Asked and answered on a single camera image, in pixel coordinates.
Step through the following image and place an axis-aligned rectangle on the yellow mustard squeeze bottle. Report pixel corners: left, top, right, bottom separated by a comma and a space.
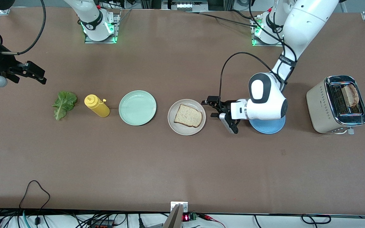
84, 94, 110, 118

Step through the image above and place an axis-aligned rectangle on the thin black looped cable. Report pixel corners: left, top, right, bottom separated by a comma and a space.
18, 180, 50, 228

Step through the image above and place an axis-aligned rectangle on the beige chrome toaster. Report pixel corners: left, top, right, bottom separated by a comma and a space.
306, 75, 365, 135

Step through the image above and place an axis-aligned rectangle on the thin grey cable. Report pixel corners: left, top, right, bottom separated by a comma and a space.
114, 8, 133, 26

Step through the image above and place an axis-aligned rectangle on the green lettuce leaf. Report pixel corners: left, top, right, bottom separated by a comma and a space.
52, 91, 78, 121

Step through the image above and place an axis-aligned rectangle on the blue plate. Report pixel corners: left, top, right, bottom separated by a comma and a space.
248, 114, 286, 135

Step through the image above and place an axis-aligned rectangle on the short black table cable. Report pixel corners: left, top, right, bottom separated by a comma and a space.
230, 9, 259, 20

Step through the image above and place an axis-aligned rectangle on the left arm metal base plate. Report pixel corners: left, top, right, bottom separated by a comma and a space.
251, 16, 285, 47

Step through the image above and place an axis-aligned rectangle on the silver power strip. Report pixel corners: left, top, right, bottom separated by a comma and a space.
162, 0, 209, 12

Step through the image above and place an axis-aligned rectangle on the beige plate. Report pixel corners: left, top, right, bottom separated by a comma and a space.
168, 99, 207, 136

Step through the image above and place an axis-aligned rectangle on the long black table cable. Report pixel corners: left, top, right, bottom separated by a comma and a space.
186, 11, 260, 28

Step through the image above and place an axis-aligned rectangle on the red clip lead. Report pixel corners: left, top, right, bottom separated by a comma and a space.
198, 214, 226, 228

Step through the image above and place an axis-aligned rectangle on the black coiled cable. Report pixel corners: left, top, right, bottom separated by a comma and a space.
301, 214, 332, 225

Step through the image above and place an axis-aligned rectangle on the silver camera mount bracket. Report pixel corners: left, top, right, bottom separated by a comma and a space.
171, 202, 188, 213

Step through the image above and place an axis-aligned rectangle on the grey camera mount bar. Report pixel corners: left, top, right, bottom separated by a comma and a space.
163, 204, 183, 228

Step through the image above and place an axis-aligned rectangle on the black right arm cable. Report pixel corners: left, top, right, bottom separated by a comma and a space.
0, 0, 47, 56

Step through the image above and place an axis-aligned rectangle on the brown bread slice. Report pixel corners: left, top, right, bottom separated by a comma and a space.
342, 84, 360, 108
174, 104, 203, 128

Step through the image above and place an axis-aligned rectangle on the light green plate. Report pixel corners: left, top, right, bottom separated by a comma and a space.
118, 90, 157, 126

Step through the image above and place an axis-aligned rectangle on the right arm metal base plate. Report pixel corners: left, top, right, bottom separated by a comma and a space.
84, 9, 121, 44

